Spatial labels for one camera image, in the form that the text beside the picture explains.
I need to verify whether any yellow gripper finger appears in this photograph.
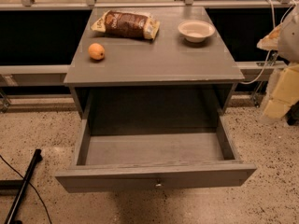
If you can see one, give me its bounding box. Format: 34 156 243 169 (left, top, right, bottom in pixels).
257 25 281 51
261 63 299 120

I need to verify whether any black metal bar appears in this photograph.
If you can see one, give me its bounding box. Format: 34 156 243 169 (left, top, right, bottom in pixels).
0 149 42 224

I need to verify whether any orange fruit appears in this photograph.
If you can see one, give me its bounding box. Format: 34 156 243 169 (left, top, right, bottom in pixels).
88 43 105 61

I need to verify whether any brown chip bag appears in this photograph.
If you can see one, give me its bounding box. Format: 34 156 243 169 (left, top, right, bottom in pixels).
91 10 160 40

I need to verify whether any white cable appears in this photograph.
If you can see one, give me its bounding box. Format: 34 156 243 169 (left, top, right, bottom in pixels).
238 0 297 86

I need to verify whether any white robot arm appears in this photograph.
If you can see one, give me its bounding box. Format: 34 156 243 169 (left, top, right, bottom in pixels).
257 6 299 122

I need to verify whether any grey wooden cabinet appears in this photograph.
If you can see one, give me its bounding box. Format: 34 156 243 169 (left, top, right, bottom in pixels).
64 7 244 90

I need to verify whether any thin black cable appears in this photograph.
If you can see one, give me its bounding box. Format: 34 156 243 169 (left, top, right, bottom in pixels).
0 154 53 224

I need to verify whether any open grey top drawer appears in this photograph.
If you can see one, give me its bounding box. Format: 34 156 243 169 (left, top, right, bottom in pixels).
54 91 258 194

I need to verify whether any white paper bowl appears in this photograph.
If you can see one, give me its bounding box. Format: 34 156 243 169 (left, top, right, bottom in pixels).
178 20 216 43

